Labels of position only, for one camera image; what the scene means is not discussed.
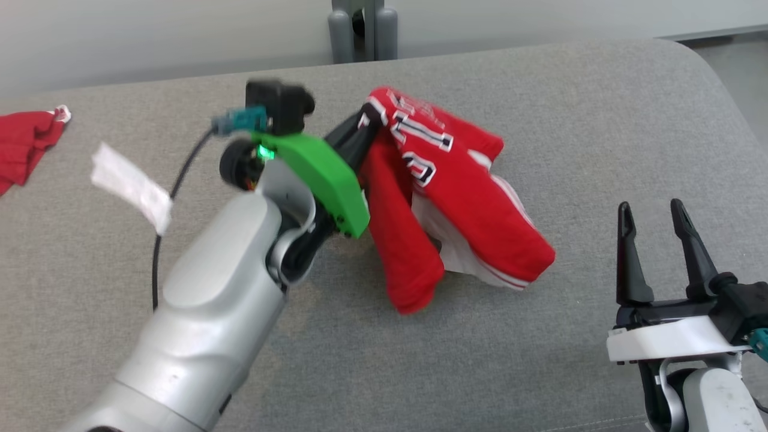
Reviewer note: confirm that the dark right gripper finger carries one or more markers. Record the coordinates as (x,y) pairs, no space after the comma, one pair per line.
(696,258)
(631,270)

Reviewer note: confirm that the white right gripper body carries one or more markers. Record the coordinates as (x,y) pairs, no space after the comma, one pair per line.
(672,339)

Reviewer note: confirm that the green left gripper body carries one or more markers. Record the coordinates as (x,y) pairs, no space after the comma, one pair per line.
(324,180)

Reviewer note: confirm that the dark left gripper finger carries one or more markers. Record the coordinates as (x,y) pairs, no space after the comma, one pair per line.
(354,129)
(366,150)

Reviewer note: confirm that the red white jersey shirt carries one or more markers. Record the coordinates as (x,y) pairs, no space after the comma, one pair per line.
(468,198)

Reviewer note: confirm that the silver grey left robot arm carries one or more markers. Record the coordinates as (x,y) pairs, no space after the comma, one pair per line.
(210,312)

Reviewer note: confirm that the plain red garment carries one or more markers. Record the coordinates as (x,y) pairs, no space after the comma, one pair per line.
(24,144)

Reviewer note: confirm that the white tag strip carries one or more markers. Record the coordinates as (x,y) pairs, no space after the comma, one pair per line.
(129,185)

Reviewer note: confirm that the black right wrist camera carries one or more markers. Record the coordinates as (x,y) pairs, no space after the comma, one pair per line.
(741,300)

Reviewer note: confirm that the teal right camera connector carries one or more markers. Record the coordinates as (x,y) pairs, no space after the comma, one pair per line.
(761,345)

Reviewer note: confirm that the teal camera connector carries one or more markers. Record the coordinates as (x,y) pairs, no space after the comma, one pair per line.
(243,120)
(761,345)

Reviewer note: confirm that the teal left camera connector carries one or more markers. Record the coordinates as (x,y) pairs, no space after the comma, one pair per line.
(243,120)

